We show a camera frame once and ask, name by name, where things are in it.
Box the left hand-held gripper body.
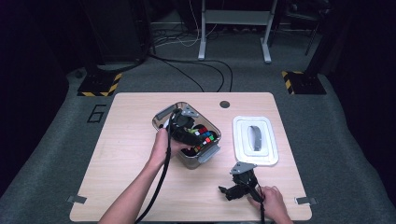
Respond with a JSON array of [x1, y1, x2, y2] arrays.
[[169, 105, 201, 147]]

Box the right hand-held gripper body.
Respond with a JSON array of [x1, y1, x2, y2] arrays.
[[225, 161, 264, 202]]

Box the panda plush toy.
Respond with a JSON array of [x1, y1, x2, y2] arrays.
[[158, 119, 200, 157]]

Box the multicoloured puzzle cube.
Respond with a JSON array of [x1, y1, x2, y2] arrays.
[[190, 125, 219, 154]]

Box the clear grey storage box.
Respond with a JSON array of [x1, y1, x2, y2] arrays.
[[151, 101, 223, 171]]

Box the white lid with grey handle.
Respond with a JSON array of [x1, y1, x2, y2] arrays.
[[232, 115, 280, 167]]

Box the person's left hand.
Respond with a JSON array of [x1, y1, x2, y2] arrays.
[[148, 128, 189, 168]]

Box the person's right hand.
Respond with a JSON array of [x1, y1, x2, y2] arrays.
[[247, 185, 290, 220]]

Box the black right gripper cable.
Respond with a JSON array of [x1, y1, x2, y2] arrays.
[[246, 180, 267, 224]]

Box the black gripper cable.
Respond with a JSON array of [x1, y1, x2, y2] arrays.
[[134, 108, 180, 224], [246, 180, 267, 224]]

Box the black floor cable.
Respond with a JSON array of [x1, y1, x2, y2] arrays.
[[169, 59, 234, 93], [148, 54, 205, 93]]

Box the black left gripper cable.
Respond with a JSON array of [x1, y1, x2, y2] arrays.
[[134, 108, 180, 224]]

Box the grey table corner bracket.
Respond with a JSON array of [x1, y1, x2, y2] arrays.
[[66, 194, 88, 205], [294, 196, 318, 206]]

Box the white floor cables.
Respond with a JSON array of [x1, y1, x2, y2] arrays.
[[152, 0, 219, 49]]

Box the black yellow striped base plate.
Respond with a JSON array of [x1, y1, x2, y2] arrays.
[[77, 72, 123, 97], [281, 70, 327, 95]]

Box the white metal stand frame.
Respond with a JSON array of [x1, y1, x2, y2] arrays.
[[198, 0, 278, 64]]

